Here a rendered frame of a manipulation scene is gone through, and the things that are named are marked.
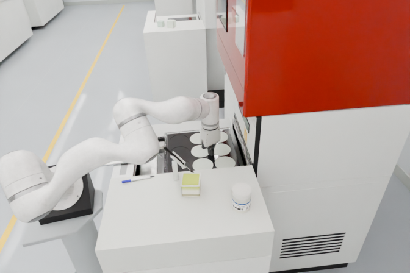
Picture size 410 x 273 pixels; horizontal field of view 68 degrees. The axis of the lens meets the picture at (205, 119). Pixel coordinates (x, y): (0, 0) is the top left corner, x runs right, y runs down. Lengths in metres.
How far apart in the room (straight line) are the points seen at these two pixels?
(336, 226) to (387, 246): 0.70
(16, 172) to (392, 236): 2.33
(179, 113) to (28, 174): 0.50
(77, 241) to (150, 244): 0.56
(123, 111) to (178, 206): 0.45
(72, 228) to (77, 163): 0.49
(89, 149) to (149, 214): 0.37
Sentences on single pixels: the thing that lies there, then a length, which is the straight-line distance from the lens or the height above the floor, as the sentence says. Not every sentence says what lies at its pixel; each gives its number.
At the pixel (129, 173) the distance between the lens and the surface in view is 1.41.
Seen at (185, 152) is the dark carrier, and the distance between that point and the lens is 1.57.
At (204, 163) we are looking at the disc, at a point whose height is 0.90.
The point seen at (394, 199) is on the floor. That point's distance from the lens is 2.89.
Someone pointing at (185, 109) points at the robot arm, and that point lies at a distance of 1.01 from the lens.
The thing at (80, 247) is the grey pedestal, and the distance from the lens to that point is 1.67.
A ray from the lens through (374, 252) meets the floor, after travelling 2.49.
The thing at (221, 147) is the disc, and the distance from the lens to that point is 1.59.
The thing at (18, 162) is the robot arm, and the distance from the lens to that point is 1.11.
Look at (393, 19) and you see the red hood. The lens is 1.29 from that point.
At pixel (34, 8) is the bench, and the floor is 0.45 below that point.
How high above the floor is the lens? 1.89
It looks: 33 degrees down
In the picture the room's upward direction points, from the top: 2 degrees counter-clockwise
